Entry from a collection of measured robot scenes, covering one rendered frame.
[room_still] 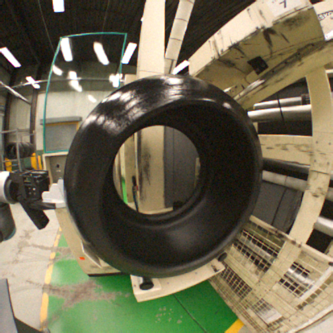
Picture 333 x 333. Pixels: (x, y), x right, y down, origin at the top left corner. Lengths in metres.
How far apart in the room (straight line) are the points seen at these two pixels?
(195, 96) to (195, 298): 1.41
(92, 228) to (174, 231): 0.42
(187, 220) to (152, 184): 0.24
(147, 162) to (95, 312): 1.35
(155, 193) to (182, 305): 1.07
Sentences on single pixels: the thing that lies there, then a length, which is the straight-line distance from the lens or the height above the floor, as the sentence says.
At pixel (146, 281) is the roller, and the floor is 0.92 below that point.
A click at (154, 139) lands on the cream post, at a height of 1.31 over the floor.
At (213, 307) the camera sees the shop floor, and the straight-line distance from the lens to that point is 1.39.
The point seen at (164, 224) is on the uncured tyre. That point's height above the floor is 0.93.
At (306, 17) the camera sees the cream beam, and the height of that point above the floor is 1.64.
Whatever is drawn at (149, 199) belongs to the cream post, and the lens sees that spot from 0.63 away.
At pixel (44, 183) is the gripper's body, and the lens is 0.39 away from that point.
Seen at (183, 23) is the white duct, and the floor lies 2.37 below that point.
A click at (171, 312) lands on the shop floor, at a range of 1.33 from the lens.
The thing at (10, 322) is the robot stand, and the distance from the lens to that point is 1.00.
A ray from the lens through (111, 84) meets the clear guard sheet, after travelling 0.93.
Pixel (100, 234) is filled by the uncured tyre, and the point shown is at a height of 1.15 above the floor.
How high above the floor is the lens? 1.29
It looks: 11 degrees down
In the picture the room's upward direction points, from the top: straight up
